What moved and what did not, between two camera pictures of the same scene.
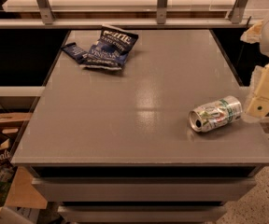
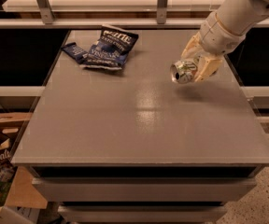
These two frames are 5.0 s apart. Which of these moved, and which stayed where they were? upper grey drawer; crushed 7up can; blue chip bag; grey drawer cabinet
Moved: crushed 7up can
Stayed: blue chip bag; upper grey drawer; grey drawer cabinet
